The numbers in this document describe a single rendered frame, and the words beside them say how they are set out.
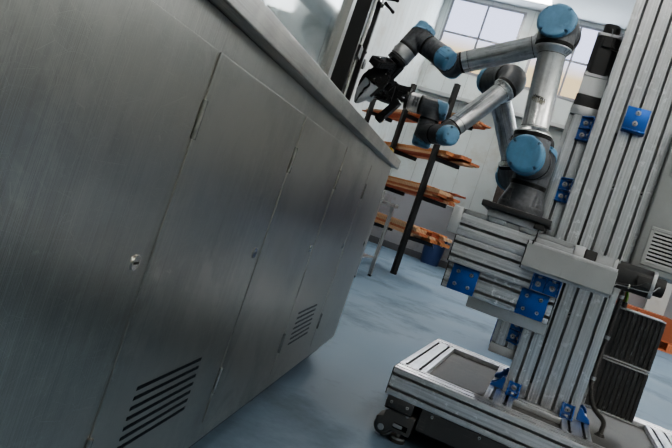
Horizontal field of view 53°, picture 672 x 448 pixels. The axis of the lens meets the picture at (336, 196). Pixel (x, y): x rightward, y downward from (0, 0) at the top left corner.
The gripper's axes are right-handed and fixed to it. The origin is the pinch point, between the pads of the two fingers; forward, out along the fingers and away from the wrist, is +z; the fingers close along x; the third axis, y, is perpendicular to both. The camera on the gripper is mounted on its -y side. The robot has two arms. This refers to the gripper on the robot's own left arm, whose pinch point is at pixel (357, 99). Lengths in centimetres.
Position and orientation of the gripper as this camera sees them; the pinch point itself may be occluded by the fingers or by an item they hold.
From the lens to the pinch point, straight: 231.2
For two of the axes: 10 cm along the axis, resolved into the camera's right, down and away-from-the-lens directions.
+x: -6.8, -6.3, 3.8
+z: -6.8, 7.3, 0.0
